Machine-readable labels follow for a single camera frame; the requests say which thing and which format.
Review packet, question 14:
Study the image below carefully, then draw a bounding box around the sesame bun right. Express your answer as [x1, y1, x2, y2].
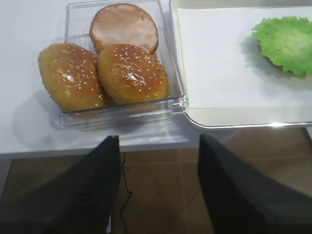
[97, 44, 169, 104]

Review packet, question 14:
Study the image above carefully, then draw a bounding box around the black floor cable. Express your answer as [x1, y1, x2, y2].
[119, 151, 133, 234]

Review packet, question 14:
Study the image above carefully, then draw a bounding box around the silver metal tray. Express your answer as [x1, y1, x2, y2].
[170, 0, 312, 129]

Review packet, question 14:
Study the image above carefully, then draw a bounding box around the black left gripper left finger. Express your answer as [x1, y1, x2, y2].
[0, 136, 120, 234]

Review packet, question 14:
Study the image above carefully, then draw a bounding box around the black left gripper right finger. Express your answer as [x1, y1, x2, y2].
[198, 134, 312, 234]

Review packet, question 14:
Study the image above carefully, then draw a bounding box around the plain brown bun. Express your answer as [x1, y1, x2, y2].
[89, 3, 158, 54]

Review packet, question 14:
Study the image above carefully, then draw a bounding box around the clear bun container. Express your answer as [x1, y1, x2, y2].
[58, 0, 188, 131]

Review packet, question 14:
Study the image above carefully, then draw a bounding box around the sesame bun left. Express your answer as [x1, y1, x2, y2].
[38, 43, 114, 112]

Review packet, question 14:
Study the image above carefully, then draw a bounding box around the green lettuce leaf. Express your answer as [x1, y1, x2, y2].
[253, 16, 312, 76]

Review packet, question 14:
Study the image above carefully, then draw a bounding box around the sesame bun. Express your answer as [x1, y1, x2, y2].
[97, 44, 169, 104]
[38, 43, 114, 112]

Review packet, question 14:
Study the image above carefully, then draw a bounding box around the white paper liner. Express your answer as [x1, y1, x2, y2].
[177, 6, 312, 108]

